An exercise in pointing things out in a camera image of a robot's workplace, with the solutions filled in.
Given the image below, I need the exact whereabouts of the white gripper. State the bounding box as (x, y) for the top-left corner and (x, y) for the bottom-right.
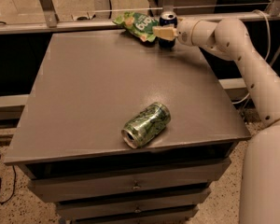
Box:
(153, 19), (198, 46)

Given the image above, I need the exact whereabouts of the blue pepsi can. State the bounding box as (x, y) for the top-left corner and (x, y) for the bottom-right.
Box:
(159, 11), (177, 49)

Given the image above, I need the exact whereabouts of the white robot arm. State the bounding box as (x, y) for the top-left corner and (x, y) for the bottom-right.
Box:
(153, 18), (280, 224)

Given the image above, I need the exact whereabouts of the green rice chip bag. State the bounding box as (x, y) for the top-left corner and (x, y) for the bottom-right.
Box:
(113, 11), (159, 42)

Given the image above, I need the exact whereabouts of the green soda can lying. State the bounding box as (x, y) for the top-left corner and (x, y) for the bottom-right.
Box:
(121, 102), (171, 148)

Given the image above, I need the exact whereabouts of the grey drawer cabinet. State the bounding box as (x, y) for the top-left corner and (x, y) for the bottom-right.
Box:
(4, 25), (252, 224)

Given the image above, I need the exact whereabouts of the middle grey drawer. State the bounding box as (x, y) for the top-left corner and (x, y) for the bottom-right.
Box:
(57, 186), (210, 220)

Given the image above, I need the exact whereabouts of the grey drawer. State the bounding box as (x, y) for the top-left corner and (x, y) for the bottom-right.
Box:
(57, 186), (210, 220)
(74, 205), (198, 224)
(28, 158), (231, 203)

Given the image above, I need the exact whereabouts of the bottom grey drawer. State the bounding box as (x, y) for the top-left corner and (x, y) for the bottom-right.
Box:
(74, 205), (198, 224)

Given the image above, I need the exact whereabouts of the top grey drawer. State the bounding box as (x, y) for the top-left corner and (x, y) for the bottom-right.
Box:
(28, 158), (231, 203)

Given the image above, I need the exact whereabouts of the white cable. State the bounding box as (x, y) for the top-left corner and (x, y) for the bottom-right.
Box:
(231, 9), (272, 105)

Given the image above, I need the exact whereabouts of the metal railing frame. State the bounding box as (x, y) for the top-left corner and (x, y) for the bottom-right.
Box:
(0, 0), (280, 33)

